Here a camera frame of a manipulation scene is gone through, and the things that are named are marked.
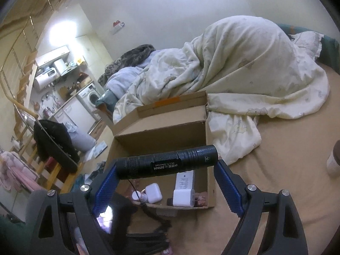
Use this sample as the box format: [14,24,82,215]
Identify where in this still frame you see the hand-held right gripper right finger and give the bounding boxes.
[215,160,314,255]

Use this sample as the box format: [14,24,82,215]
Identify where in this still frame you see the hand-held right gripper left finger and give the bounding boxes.
[25,160,119,255]

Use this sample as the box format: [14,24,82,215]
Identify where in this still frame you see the white charger adapter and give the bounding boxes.
[173,188,196,207]

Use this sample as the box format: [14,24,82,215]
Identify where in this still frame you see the white earbud case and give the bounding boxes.
[145,183,163,203]

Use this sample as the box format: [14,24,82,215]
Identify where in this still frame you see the black flashlight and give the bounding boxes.
[115,145,219,180]

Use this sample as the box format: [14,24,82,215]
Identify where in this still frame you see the cardboard box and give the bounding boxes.
[110,90,216,209]

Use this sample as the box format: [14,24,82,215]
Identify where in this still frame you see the small pink trinket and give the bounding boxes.
[195,193,208,208]

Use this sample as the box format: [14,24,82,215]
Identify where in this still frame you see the dark glossy object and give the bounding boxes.
[93,188,170,255]

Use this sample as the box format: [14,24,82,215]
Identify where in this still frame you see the small white capped bottle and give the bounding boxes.
[132,190,148,202]

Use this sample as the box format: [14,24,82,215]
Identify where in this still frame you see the white papers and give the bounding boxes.
[86,142,108,160]

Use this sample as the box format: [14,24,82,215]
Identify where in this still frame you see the grey cloth bundle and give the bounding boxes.
[70,131,96,152]

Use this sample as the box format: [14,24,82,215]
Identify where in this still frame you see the black jacket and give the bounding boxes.
[33,119,80,165]

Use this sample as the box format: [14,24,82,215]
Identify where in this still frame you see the white kitchen cabinet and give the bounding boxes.
[53,97,96,136]

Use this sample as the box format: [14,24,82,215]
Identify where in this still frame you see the teal bed corner cushion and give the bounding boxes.
[95,90,118,113]

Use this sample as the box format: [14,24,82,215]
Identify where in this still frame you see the pink clothes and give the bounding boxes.
[0,151,40,192]

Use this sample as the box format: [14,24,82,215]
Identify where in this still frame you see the white washing machine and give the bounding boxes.
[77,84,103,112]

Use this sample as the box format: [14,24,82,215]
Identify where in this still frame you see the person's dark green garment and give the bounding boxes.
[0,216,28,255]

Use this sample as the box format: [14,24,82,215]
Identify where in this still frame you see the white cup with dark rim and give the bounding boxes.
[326,142,340,177]

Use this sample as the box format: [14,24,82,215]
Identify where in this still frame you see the lilac blanket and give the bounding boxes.
[105,50,160,99]

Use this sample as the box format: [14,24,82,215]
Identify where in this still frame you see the white printed duvet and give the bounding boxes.
[113,16,331,165]

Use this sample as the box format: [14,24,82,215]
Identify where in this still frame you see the wooden stair railing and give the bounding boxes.
[0,69,38,144]

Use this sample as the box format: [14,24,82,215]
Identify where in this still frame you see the white water heater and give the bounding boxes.
[34,72,60,91]

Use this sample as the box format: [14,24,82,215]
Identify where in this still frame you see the grey fuzzy blanket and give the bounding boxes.
[98,44,157,84]

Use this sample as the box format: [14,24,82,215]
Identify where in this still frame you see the white range hood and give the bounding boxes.
[36,45,70,67]

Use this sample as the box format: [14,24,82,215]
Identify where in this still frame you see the white frilled pillow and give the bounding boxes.
[292,31,323,59]

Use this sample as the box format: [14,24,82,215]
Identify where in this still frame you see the dark green headboard cushion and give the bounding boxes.
[276,23,340,69]

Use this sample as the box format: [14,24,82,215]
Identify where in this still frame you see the black braided lanyard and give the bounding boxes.
[127,179,172,230]

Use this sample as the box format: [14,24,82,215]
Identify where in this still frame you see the red wall sticker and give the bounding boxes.
[111,20,125,35]

